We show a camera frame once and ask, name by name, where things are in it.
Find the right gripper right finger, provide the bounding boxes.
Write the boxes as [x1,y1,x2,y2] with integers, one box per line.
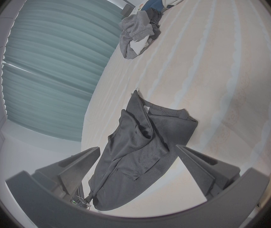
[175,144,241,197]

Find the black T-shirt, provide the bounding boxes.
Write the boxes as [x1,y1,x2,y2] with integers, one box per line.
[88,90,198,211]

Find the bed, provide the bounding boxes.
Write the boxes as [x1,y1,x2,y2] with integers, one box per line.
[81,0,271,214]

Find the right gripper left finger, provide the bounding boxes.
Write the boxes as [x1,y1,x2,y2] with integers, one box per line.
[32,146,101,197]

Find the white printed pillow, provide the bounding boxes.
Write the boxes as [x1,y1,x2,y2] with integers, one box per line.
[132,0,161,15]

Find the blue-green curtain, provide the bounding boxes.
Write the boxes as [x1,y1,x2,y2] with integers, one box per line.
[1,0,127,142]

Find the grey bedside table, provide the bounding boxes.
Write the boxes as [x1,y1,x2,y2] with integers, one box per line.
[121,4,134,18]

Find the pile of clothes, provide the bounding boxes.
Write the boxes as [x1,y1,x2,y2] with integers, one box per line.
[119,0,186,59]

